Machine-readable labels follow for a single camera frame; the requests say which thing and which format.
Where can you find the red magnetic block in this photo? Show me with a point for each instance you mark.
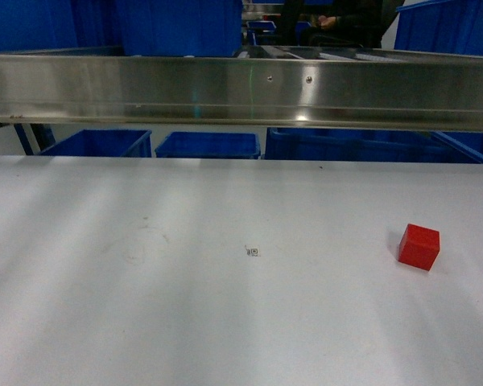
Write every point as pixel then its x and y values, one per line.
pixel 419 247

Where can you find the blue bin lower right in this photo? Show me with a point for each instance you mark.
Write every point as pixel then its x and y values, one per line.
pixel 363 145

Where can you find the blue bin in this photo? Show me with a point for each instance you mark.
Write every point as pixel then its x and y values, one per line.
pixel 39 25
pixel 180 28
pixel 454 27
pixel 363 145
pixel 105 143
pixel 209 145

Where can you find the blue bin lower middle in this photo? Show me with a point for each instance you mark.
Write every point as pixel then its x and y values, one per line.
pixel 209 145

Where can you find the blue bin lower left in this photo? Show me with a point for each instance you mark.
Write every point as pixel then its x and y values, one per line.
pixel 105 143

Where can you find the blue bin upper centre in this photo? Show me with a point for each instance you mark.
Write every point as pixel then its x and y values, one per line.
pixel 180 28

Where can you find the seated person in black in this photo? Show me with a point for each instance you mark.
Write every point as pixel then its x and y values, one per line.
pixel 359 24

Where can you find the blue bin upper left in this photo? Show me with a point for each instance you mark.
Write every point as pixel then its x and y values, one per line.
pixel 39 25

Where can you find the blue bin upper right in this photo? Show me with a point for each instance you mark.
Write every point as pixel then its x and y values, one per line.
pixel 454 27

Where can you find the stainless steel shelf rail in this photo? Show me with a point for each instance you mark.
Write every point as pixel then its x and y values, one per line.
pixel 351 89

